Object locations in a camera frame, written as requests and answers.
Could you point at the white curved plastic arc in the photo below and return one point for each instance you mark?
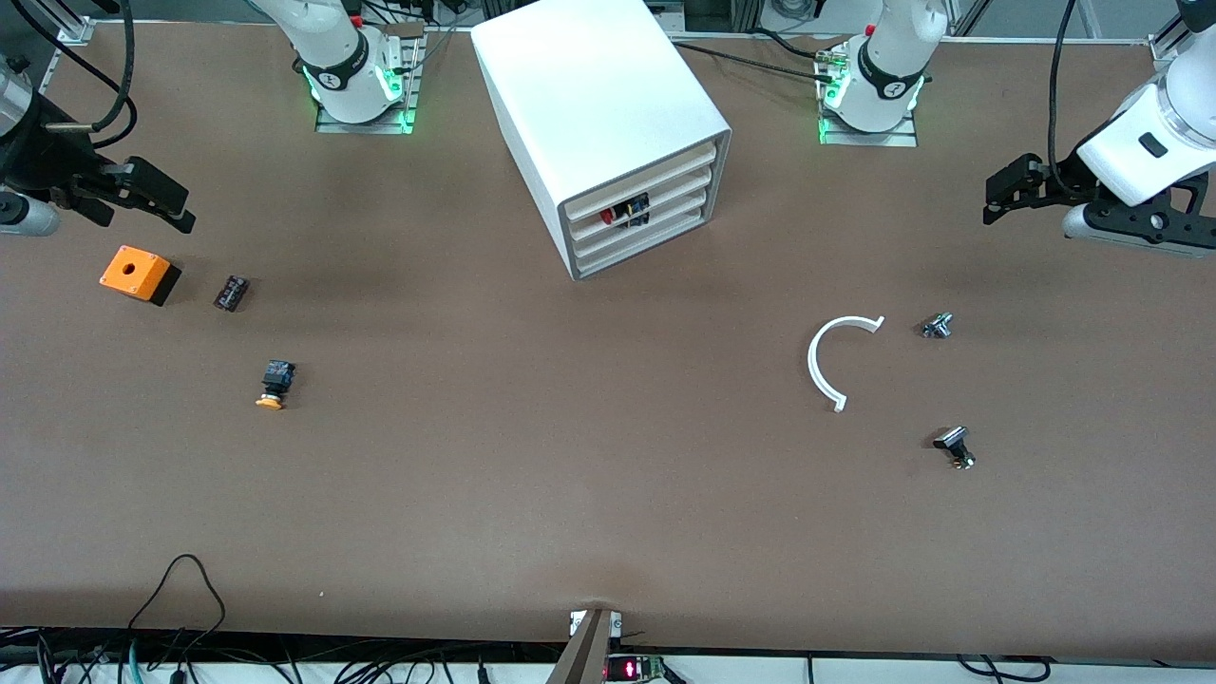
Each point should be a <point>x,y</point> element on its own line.
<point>813,366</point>

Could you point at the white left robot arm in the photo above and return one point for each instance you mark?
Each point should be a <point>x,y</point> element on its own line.
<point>893,57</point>

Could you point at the orange button enclosure box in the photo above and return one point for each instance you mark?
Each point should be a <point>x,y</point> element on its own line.
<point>133,271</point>

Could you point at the small black contact block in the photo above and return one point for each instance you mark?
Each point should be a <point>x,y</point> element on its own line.
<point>231,293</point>

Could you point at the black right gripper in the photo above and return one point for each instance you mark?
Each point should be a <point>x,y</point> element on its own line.
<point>38,152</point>

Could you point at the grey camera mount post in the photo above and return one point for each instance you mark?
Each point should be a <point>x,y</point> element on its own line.
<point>587,651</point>

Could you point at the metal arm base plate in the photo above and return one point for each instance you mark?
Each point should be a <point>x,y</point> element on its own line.
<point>410,85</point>
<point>869,138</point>

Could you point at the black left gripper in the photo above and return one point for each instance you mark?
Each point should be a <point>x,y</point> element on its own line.
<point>1060,180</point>

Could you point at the small silver metal fitting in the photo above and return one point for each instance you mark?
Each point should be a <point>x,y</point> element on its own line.
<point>937,326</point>

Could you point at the yellow push button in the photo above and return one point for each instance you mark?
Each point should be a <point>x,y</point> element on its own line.
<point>275,380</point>

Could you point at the aluminium frame profile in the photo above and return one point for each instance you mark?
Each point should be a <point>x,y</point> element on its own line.
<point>1165,49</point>
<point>76,28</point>

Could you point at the small red LED device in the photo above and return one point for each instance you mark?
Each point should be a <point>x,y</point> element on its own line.
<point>632,669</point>

